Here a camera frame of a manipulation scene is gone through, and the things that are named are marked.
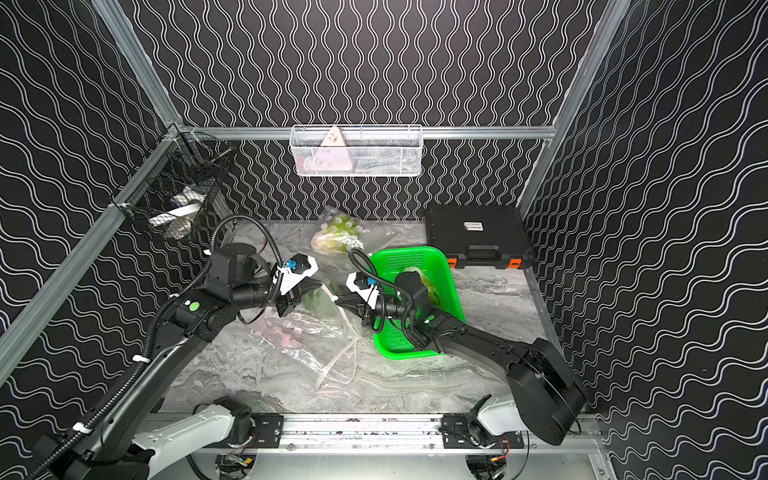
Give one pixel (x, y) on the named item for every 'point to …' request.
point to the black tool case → (481, 233)
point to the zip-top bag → (320, 334)
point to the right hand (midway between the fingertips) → (339, 297)
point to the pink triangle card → (332, 154)
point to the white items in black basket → (178, 222)
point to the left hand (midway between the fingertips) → (314, 274)
